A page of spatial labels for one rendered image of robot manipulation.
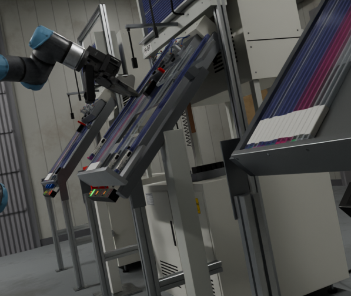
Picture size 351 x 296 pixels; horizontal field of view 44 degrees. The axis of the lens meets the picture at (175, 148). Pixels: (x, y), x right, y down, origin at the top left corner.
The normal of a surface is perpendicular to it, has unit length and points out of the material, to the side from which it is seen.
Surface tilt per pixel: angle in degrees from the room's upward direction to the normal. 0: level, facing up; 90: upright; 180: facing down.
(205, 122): 90
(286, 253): 90
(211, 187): 90
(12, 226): 90
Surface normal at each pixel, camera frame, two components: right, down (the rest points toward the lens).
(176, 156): 0.41, -0.09
